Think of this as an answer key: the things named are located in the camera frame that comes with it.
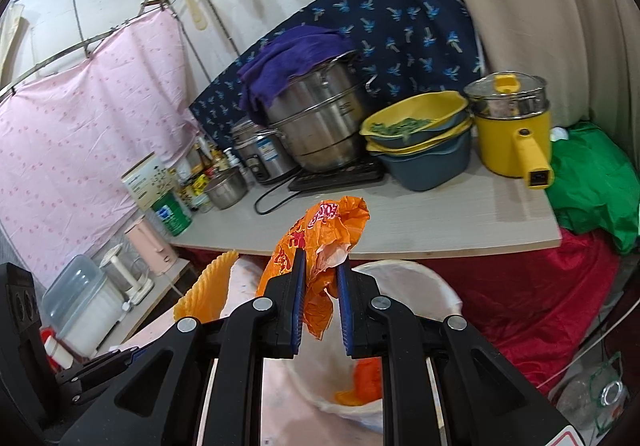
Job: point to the pink electric kettle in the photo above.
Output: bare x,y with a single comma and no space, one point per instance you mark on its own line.
150,246

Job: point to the red cloth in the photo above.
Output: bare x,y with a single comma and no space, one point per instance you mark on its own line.
500,301

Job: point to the purple towel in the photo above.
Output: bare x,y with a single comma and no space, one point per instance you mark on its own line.
290,61

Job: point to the small steel pot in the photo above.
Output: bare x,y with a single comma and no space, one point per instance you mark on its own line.
225,191

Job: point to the white pump bottle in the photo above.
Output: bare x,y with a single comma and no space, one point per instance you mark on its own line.
232,161

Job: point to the red-orange plastic bag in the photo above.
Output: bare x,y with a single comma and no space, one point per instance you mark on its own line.
367,376

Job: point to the white dish container grey lid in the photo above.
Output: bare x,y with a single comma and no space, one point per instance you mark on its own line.
85,306

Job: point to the tall sauce bottle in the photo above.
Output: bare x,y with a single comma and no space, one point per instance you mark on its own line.
204,154

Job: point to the black induction cooker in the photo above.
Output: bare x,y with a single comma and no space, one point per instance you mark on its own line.
340,176

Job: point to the clear plastic bottle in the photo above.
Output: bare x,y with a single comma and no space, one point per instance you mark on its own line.
580,391

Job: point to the white glass kettle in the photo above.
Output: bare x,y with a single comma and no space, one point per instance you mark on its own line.
120,271

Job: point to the white lined trash bin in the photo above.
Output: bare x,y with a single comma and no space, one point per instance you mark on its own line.
425,286

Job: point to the yellow colander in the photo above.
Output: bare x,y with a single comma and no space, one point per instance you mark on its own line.
440,109
450,137

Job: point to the red bowl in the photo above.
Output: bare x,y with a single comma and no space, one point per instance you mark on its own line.
48,335

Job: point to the large steel stockpot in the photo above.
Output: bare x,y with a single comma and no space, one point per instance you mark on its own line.
320,126

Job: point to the glass food container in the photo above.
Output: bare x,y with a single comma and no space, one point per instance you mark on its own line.
202,203

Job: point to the beige hanging spatula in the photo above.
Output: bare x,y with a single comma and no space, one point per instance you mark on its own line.
192,6

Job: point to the white and tan cardboard box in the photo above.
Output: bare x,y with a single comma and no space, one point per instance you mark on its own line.
147,181

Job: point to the orange printed plastic bag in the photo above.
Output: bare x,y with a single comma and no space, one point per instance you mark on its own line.
320,226

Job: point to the blue plastic basin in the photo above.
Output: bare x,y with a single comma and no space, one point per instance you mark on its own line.
425,171

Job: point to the navy printed cloth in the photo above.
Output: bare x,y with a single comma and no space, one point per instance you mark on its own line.
400,26

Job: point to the white jar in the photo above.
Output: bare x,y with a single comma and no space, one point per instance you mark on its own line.
59,353

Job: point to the green cloth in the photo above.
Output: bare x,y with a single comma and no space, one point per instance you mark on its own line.
590,186

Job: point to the orange ribbed foam net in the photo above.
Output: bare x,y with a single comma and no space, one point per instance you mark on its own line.
205,286

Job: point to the chopped green vegetables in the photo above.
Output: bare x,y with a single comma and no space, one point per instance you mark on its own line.
400,126

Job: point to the amber bottle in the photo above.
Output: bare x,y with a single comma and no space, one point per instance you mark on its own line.
217,159

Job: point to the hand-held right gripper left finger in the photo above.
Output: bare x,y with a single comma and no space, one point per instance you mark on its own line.
298,306

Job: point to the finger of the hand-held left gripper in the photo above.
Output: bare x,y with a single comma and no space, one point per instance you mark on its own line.
100,368

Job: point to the yellow label jar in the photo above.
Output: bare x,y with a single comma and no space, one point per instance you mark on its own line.
200,186

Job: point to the dark glass bottle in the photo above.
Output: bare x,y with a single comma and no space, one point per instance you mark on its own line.
186,186

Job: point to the pink dotted curtain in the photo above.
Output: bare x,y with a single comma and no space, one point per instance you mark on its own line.
75,126

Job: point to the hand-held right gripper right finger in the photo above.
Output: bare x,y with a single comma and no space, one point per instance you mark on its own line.
344,316

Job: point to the green tin can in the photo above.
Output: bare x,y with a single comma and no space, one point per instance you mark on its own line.
172,218

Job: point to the steel rice cooker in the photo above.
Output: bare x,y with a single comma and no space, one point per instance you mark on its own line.
265,156

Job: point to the yellow electric cooking pot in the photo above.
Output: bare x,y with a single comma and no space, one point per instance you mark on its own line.
500,141

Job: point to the pink printed blanket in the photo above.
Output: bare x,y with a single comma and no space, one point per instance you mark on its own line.
245,281

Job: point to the beige curtain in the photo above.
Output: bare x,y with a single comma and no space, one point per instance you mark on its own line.
550,26

